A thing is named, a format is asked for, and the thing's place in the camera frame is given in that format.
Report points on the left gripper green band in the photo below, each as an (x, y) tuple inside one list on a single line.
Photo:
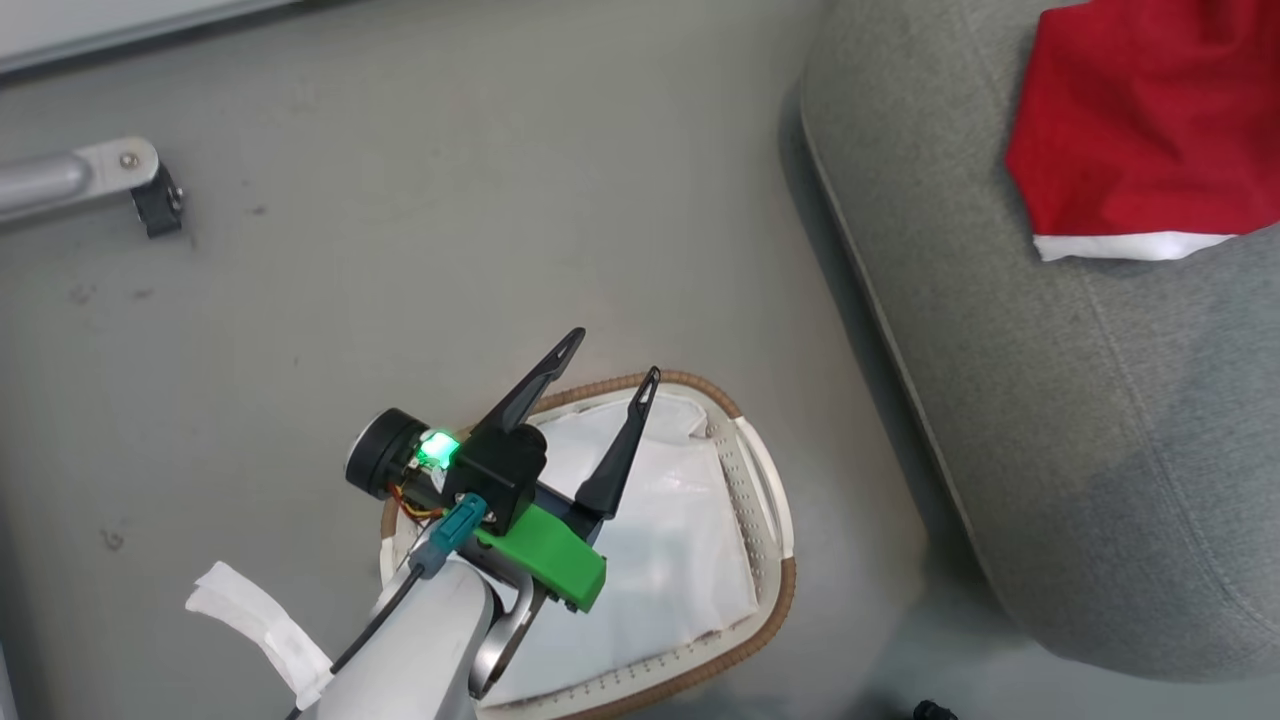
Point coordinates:
[(545, 555)]

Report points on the red and white garment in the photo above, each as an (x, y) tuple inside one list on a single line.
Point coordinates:
[(1140, 120)]

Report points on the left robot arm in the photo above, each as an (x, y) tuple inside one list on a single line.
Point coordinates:
[(420, 650)]

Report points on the grey fabric sofa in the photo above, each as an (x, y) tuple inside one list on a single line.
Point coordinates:
[(1100, 420)]

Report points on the white laundry basket brown rim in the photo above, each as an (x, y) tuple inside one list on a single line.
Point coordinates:
[(765, 600)]

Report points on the white tape strip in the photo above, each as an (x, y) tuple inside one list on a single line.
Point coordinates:
[(265, 625)]

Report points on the small black knob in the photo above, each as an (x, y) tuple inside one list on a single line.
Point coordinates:
[(934, 711)]

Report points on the black caster wheel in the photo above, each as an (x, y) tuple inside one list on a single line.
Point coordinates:
[(158, 205)]

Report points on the grey metal partition foot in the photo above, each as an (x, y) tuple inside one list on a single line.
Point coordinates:
[(70, 178)]

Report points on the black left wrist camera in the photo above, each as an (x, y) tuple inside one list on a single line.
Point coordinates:
[(500, 470)]

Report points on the teal left camera connector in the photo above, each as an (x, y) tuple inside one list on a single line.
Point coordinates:
[(455, 530)]

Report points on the grey metal partition bottom rail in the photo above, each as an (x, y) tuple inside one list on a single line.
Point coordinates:
[(120, 35)]

